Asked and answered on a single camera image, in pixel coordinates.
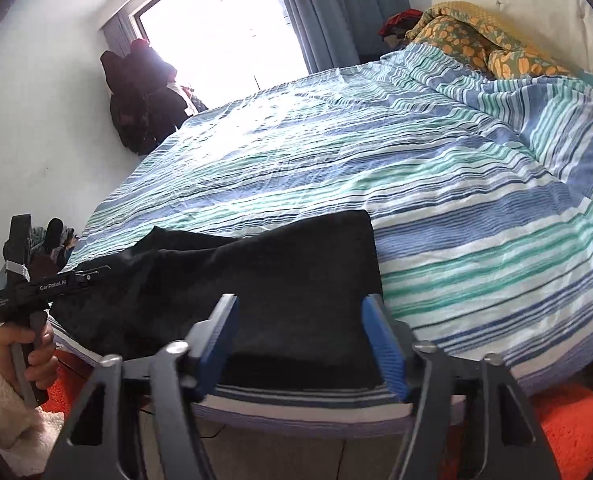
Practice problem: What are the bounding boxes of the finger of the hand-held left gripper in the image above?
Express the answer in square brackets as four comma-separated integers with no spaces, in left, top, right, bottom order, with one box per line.
[74,265,113,292]

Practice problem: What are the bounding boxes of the person's left hand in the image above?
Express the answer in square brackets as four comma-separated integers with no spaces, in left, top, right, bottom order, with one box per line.
[0,317,60,392]

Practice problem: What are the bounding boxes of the orange floral quilt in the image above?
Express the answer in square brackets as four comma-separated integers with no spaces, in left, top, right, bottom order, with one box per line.
[405,1,572,81]

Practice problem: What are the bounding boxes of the striped bed sheet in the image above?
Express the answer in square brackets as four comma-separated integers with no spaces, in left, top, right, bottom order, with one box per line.
[46,42,593,438]

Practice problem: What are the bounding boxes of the red and black clothes pile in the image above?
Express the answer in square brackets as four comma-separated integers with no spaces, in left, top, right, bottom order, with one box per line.
[379,9,425,53]

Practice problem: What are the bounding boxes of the wide blue curtain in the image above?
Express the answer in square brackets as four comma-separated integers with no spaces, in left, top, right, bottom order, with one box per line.
[269,0,410,73]

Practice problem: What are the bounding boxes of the orange fleece garment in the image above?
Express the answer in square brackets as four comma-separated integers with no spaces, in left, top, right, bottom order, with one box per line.
[40,349,593,480]

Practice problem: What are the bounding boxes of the mixed clothes pile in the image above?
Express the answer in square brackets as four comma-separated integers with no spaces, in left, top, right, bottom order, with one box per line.
[30,217,78,273]

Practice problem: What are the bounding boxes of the black hooded coat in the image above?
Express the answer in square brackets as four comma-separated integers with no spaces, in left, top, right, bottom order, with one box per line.
[100,50,160,157]

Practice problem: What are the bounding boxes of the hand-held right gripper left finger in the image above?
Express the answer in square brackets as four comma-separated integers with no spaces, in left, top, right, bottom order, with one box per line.
[44,294,240,480]

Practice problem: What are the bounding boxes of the cream padded headboard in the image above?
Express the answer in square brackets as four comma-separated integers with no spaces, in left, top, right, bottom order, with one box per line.
[431,0,593,91]

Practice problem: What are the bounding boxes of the narrow blue curtain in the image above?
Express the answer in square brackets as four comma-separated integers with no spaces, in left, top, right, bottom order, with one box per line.
[101,12,144,52]

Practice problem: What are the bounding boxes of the bright window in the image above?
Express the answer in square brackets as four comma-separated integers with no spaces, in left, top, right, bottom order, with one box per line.
[131,0,310,111]

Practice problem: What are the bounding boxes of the black pants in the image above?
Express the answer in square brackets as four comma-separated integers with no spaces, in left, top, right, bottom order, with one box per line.
[46,210,383,392]

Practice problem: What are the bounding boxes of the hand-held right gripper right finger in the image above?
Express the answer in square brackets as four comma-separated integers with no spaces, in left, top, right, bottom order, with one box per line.
[361,294,562,480]

